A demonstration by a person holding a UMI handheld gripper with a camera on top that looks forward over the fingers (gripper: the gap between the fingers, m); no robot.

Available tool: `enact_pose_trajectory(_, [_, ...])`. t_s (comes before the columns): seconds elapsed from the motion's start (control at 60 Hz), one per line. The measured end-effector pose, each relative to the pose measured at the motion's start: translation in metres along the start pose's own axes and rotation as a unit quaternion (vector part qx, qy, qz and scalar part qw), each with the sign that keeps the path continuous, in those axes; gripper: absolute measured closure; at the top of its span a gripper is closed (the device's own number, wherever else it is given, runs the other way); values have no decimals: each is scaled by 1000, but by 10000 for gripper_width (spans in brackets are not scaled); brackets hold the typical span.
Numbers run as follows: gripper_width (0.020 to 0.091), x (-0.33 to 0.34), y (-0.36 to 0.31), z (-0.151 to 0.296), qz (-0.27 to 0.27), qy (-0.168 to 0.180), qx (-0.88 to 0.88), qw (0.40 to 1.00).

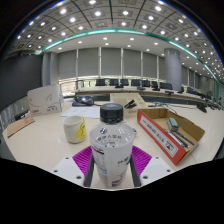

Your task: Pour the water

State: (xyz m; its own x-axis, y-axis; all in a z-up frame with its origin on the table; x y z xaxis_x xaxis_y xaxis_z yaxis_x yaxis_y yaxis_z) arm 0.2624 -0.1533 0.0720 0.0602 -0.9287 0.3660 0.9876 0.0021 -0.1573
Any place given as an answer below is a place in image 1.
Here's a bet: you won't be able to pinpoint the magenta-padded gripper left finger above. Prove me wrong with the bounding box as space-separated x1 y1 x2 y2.
51 145 96 188

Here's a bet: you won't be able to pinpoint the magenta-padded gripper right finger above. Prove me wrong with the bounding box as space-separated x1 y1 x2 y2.
129 145 175 188

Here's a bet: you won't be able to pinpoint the clear bottle with black cap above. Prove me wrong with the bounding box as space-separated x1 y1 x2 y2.
89 102 136 189

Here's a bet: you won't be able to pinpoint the red-sided open cardboard box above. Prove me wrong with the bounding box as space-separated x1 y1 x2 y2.
136 107 206 166

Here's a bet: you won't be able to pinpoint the dark marker pens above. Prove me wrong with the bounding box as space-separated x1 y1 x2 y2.
163 128 195 149

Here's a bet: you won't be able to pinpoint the grey-green board eraser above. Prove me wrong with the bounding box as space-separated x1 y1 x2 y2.
166 117 180 132

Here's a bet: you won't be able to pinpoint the black stapler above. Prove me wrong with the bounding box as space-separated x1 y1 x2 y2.
123 98 138 110

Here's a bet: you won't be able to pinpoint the beige open divided box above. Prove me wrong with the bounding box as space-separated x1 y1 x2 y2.
109 92 149 118

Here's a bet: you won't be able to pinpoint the brown paper envelope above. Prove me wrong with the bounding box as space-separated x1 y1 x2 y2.
5 114 36 139

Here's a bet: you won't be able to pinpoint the large white cardboard carton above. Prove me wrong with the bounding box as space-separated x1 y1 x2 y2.
26 83 64 117

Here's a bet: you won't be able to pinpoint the black desk microphones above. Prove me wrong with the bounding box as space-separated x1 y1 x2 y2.
114 84 186 95

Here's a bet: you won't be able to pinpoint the black power adapter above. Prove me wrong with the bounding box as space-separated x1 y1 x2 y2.
13 109 31 122

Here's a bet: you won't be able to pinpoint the black table microphone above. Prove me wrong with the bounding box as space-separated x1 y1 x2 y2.
196 103 208 114

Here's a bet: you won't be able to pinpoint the row of black office chairs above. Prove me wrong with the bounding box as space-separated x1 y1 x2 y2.
94 78 201 96

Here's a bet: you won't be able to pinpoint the round ceiling lights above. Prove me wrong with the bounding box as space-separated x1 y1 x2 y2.
9 0 224 81

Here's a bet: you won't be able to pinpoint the white mug with yellow handle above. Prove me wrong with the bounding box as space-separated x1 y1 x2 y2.
63 115 88 145

